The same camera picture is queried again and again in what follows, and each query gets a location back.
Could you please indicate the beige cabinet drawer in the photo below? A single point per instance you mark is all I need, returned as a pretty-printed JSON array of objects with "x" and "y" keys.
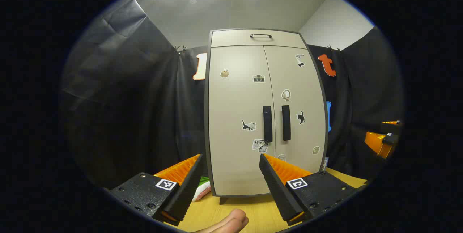
[{"x": 231, "y": 39}]

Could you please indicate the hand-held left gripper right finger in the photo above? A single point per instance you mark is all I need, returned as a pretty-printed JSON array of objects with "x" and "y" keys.
[{"x": 276, "y": 189}]

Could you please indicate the black backdrop cloth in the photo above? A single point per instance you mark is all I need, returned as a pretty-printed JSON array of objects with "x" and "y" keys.
[{"x": 137, "y": 110}]

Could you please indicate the beige double-door shoe cabinet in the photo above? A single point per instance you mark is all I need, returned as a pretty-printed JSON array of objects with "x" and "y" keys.
[{"x": 222, "y": 199}]

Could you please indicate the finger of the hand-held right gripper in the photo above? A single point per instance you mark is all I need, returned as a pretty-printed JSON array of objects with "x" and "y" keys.
[
  {"x": 390, "y": 139},
  {"x": 392, "y": 127}
]

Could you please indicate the beige cabinet door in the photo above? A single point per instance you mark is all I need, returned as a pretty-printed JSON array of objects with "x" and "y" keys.
[
  {"x": 304, "y": 92},
  {"x": 235, "y": 117}
]

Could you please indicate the pink and green packet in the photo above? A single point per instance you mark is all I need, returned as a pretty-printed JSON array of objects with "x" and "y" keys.
[{"x": 202, "y": 191}]

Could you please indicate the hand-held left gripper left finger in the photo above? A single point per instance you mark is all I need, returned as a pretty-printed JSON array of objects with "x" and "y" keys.
[{"x": 188, "y": 189}]

